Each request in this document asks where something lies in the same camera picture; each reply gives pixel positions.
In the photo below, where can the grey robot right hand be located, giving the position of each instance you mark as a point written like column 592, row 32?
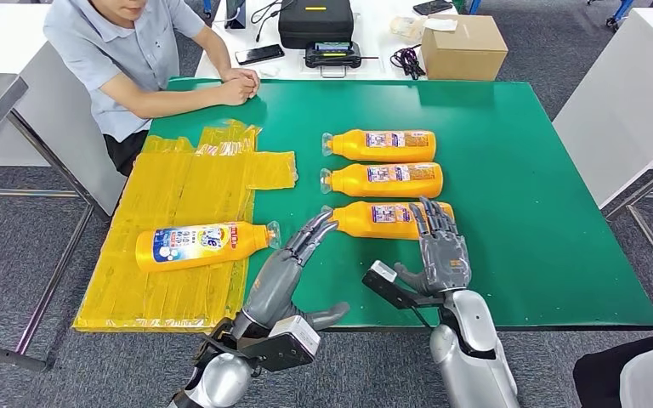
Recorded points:
column 445, row 259

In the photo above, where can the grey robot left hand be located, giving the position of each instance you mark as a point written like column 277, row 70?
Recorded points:
column 273, row 287

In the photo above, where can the person's right hand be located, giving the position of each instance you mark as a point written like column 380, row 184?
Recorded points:
column 236, row 91

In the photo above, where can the person's left hand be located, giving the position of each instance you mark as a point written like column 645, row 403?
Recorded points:
column 245, row 74

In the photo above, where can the orange detergent bottle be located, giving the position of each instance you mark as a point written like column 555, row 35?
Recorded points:
column 191, row 248
column 360, row 220
column 354, row 181
column 354, row 146

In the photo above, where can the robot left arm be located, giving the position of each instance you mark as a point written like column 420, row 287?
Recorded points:
column 219, row 383

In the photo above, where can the person's left forearm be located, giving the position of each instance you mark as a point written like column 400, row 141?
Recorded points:
column 216, row 53

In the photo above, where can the person's right forearm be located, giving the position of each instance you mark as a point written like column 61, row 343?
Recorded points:
column 163, row 101

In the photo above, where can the small white object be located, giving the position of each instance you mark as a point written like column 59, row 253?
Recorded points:
column 268, row 71

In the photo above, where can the black smartphone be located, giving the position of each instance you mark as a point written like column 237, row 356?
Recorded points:
column 259, row 54
column 432, row 7

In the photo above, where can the black tablet stand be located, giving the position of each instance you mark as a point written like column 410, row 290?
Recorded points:
column 235, row 14

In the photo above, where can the blue table leg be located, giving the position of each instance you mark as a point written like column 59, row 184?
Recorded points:
column 208, row 7
column 474, row 5

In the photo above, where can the black carrying case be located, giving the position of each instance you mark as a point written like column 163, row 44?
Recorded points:
column 315, row 25

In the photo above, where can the black handheld controller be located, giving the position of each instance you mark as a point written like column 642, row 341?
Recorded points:
column 332, row 56

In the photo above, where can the person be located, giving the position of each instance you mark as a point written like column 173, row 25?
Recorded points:
column 597, row 371
column 118, row 50

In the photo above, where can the white table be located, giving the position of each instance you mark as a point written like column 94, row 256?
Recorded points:
column 630, row 101
column 0, row 34
column 371, row 34

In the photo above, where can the clear plastic bag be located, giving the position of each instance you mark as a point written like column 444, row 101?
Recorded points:
column 406, row 28

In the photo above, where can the white paper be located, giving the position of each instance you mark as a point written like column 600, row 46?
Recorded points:
column 440, row 25

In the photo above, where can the cardboard box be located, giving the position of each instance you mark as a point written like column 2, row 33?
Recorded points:
column 461, row 50

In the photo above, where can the green plastic crate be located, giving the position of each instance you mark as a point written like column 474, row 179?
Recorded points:
column 459, row 4

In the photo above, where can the blue wheeled cart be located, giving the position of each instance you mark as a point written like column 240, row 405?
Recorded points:
column 619, row 14

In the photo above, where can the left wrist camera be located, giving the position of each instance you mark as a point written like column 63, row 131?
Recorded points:
column 298, row 338

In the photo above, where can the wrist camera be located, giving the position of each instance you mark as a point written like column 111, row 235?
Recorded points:
column 383, row 290
column 298, row 338

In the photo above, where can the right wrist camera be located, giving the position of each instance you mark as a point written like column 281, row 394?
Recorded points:
column 383, row 290

